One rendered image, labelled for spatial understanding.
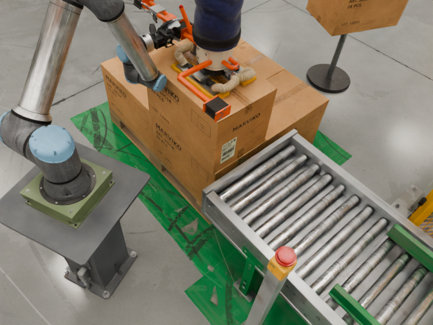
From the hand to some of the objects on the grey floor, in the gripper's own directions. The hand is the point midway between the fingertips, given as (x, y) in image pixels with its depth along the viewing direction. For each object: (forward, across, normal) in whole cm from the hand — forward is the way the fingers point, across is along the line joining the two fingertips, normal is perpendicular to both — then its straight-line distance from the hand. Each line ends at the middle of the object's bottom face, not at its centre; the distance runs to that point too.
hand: (179, 26), depth 198 cm
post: (-50, -107, -122) cm, 170 cm away
